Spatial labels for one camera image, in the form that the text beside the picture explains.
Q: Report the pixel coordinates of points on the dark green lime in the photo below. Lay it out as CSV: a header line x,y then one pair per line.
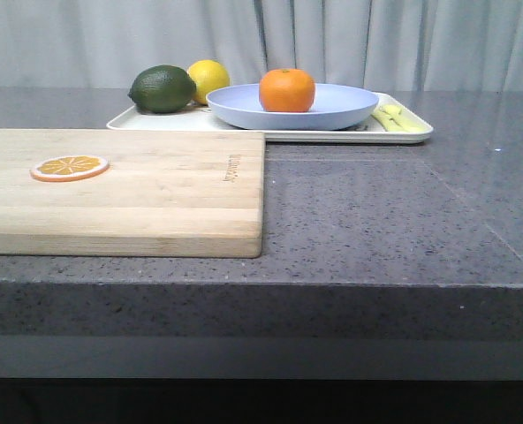
x,y
162,89

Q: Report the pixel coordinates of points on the grey curtain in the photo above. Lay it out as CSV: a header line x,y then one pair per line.
x,y
382,45

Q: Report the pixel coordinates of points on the light blue plate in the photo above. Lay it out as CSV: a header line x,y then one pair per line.
x,y
335,107

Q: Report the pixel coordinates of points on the yellow object on tray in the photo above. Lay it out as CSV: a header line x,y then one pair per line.
x,y
391,118

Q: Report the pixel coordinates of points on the orange slice toy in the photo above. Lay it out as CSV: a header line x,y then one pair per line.
x,y
69,168

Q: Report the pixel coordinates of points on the wooden cutting board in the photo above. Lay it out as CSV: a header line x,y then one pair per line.
x,y
195,194

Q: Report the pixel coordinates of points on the yellow lemon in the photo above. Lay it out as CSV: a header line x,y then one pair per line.
x,y
208,75

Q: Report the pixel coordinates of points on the white rectangular tray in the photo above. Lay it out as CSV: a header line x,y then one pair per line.
x,y
200,118

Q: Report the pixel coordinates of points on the whole orange fruit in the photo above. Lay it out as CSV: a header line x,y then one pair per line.
x,y
287,90

